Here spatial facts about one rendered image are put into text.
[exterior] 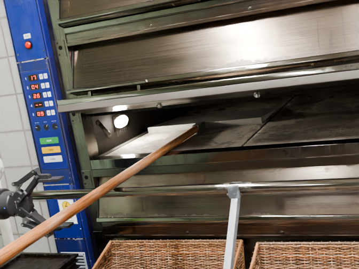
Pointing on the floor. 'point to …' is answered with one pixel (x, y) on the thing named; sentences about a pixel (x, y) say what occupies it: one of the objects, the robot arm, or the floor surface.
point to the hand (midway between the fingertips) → (62, 202)
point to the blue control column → (27, 10)
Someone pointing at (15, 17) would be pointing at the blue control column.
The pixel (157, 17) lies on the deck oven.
